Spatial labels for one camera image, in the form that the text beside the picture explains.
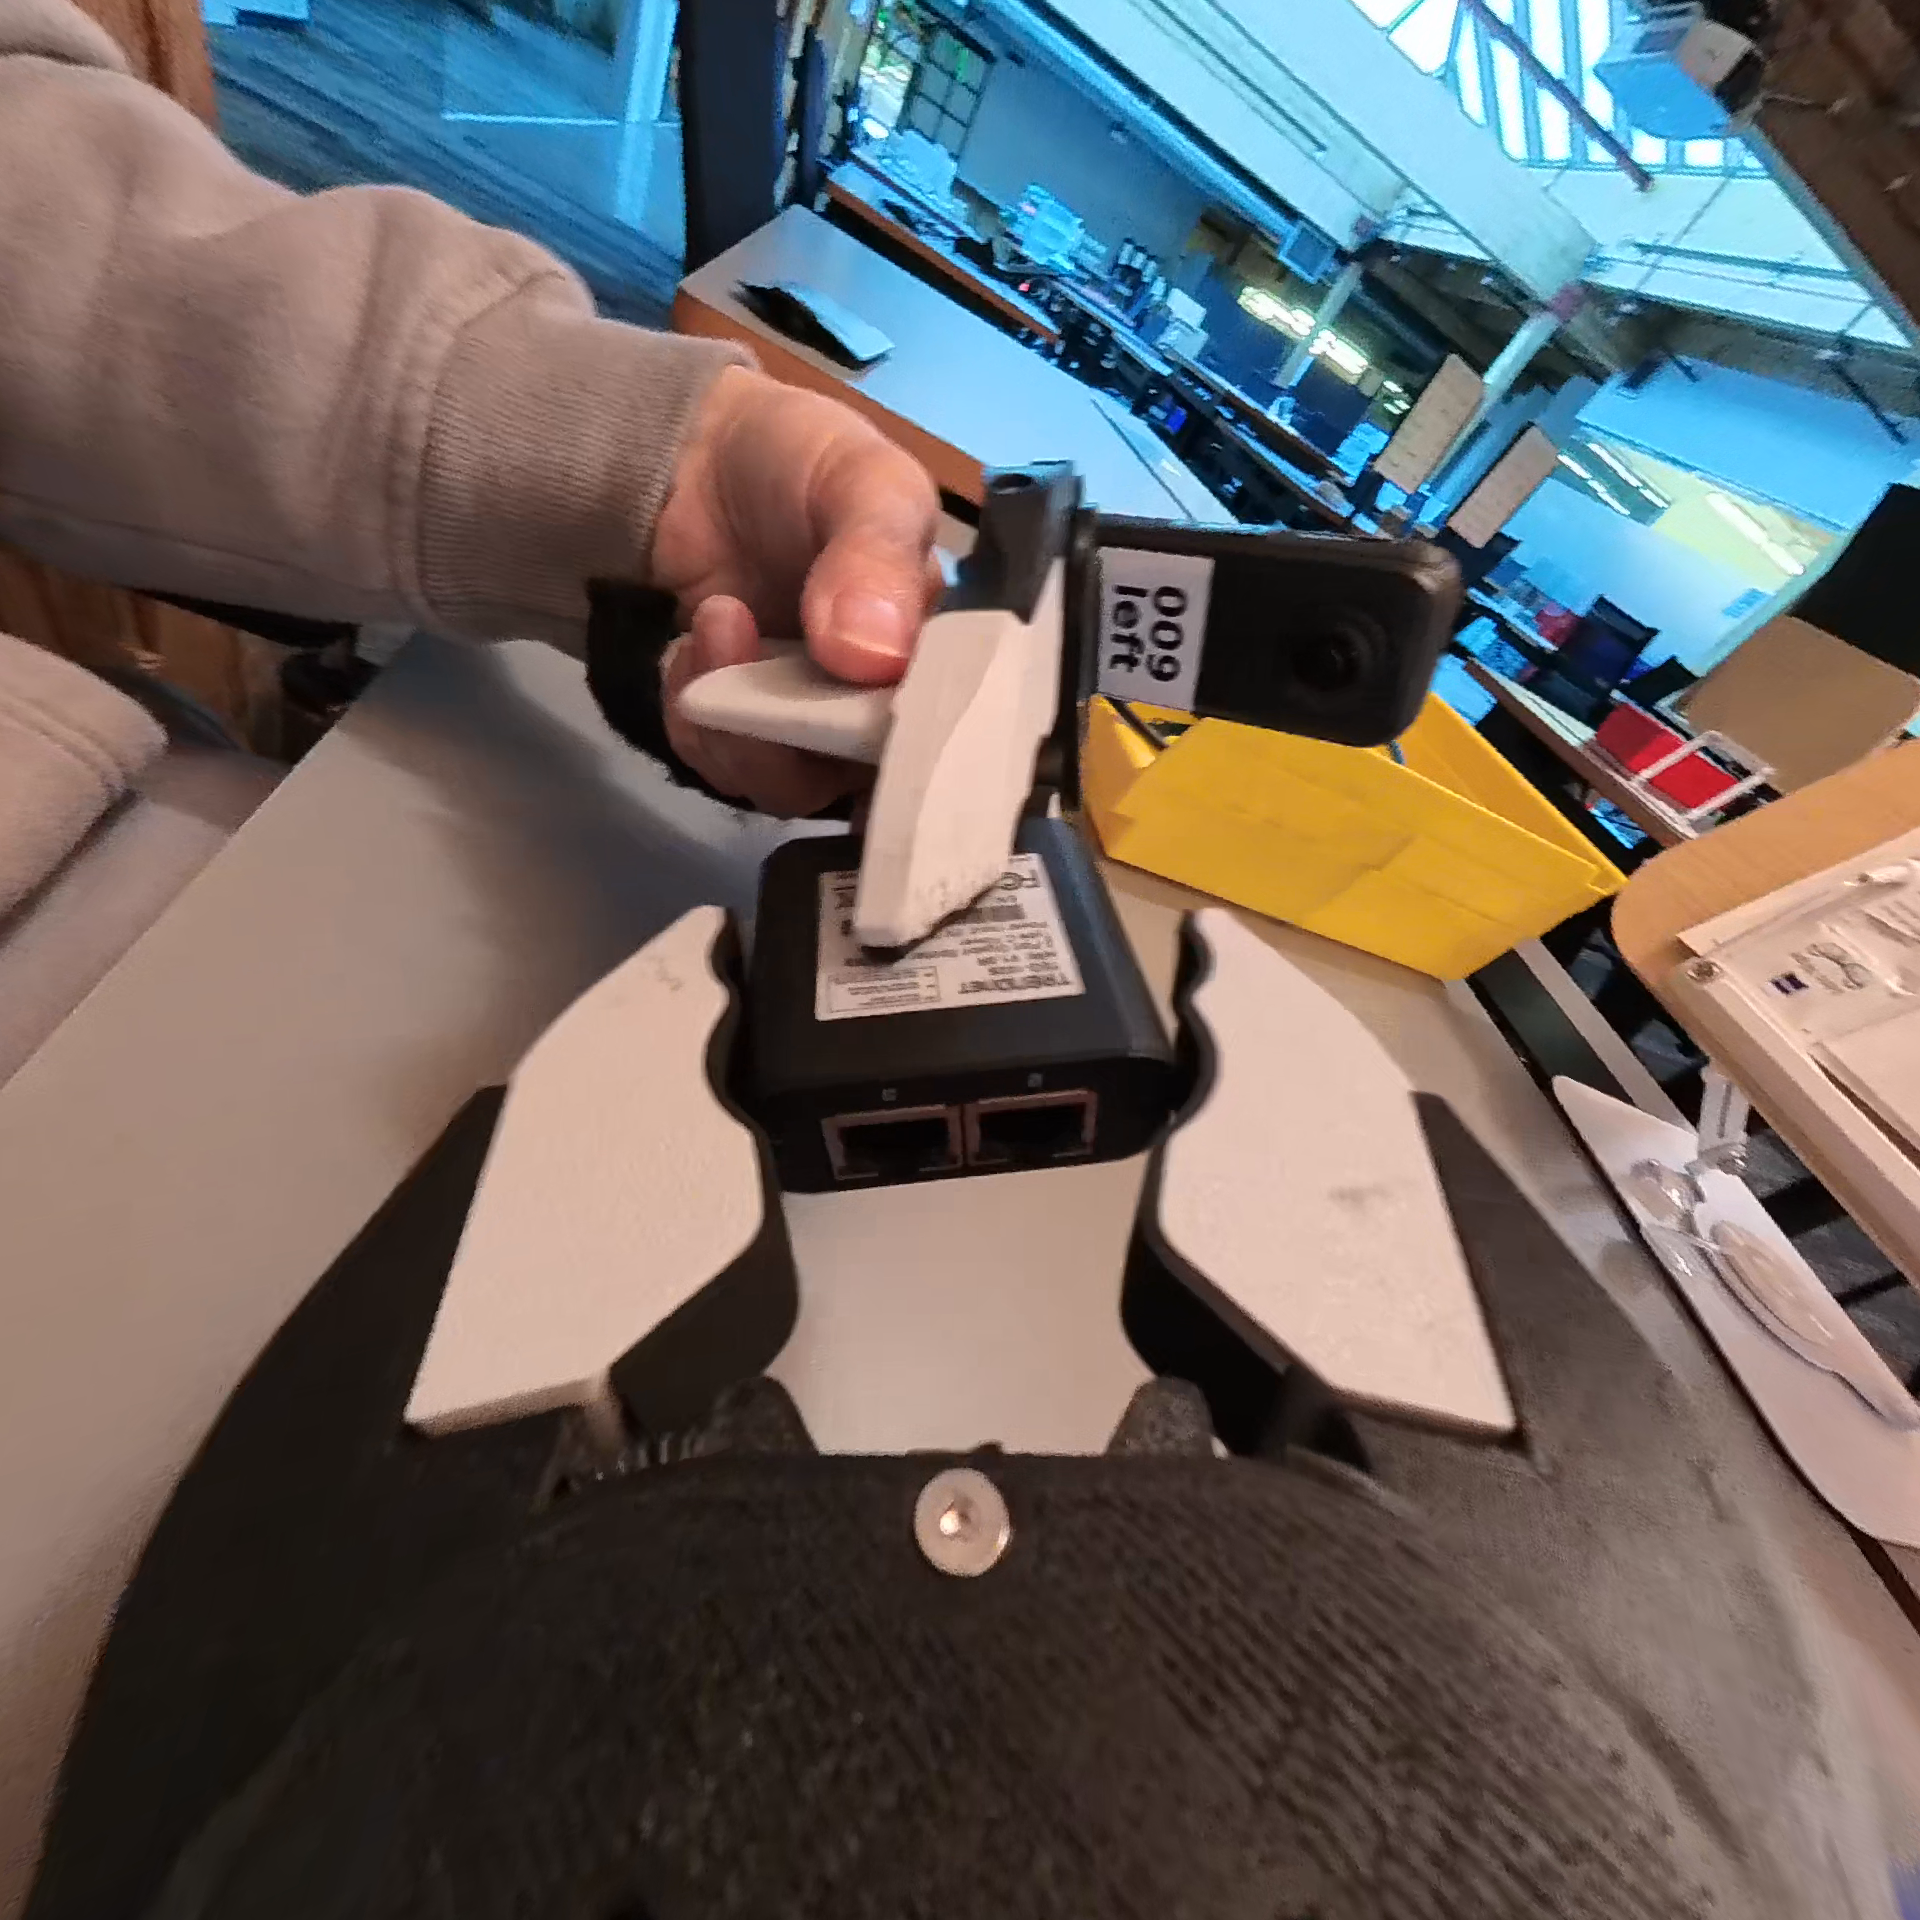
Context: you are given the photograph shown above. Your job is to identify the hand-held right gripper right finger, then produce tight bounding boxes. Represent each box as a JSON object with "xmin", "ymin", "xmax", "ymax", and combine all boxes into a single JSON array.
[{"xmin": 1126, "ymin": 909, "xmax": 1527, "ymax": 1463}]

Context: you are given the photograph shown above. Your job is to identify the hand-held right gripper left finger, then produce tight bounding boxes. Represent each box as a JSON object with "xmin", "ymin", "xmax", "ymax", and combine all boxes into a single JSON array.
[{"xmin": 403, "ymin": 906, "xmax": 800, "ymax": 1451}]

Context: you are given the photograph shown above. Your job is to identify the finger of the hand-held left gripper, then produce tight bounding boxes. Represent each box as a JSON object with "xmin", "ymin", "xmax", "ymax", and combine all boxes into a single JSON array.
[{"xmin": 852, "ymin": 571, "xmax": 1067, "ymax": 951}]

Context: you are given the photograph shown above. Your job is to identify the black network power adapter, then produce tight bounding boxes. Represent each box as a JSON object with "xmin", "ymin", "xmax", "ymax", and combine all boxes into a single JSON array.
[{"xmin": 739, "ymin": 817, "xmax": 1178, "ymax": 1195}]

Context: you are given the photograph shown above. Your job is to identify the person's left forearm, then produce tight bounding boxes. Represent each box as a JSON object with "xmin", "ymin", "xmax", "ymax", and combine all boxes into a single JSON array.
[{"xmin": 0, "ymin": 0, "xmax": 756, "ymax": 651}]

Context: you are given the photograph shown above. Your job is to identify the person's left hand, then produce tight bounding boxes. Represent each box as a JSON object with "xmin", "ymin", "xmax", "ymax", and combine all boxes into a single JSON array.
[{"xmin": 650, "ymin": 370, "xmax": 951, "ymax": 822}]

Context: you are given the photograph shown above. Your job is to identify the yellow plastic bin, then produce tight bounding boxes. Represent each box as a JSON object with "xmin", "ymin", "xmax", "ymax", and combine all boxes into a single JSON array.
[{"xmin": 1084, "ymin": 690, "xmax": 1628, "ymax": 981}]

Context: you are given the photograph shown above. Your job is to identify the red box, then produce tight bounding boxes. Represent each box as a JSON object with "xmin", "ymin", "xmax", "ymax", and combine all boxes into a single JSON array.
[{"xmin": 1594, "ymin": 699, "xmax": 1776, "ymax": 822}]

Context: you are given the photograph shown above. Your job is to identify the long white table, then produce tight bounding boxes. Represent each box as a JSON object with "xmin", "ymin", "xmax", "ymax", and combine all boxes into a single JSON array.
[{"xmin": 674, "ymin": 204, "xmax": 1238, "ymax": 532}]

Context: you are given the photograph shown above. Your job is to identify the black flat pouch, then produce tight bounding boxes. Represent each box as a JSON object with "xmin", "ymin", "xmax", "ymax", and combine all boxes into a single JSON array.
[{"xmin": 738, "ymin": 277, "xmax": 898, "ymax": 373}]

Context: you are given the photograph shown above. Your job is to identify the wooden table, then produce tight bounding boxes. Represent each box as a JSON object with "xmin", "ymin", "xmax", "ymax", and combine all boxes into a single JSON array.
[{"xmin": 1613, "ymin": 740, "xmax": 1920, "ymax": 1278}]

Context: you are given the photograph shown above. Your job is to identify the papers in clear sleeve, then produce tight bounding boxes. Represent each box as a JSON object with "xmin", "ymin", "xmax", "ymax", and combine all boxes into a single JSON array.
[{"xmin": 1677, "ymin": 834, "xmax": 1920, "ymax": 1157}]

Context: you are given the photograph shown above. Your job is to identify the person's grey hoodie torso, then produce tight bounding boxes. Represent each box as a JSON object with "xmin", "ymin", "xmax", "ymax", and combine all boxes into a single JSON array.
[{"xmin": 0, "ymin": 636, "xmax": 288, "ymax": 1087}]

